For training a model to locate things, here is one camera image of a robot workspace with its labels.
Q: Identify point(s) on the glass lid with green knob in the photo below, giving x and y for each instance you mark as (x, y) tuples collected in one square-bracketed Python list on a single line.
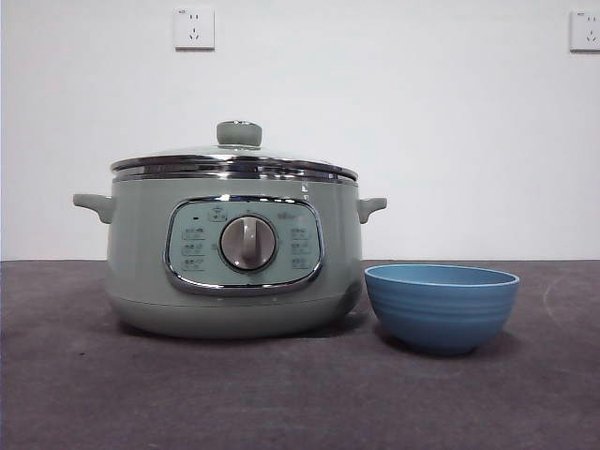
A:
[(239, 133)]

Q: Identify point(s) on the pale green electric steamer pot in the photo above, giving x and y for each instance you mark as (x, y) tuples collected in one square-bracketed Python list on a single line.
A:
[(140, 244)]

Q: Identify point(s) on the blue ribbed bowl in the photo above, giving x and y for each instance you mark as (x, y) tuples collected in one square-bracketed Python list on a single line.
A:
[(443, 314)]

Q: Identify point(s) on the white wall socket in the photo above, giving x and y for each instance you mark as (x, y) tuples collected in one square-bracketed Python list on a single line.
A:
[(194, 29), (586, 30)]

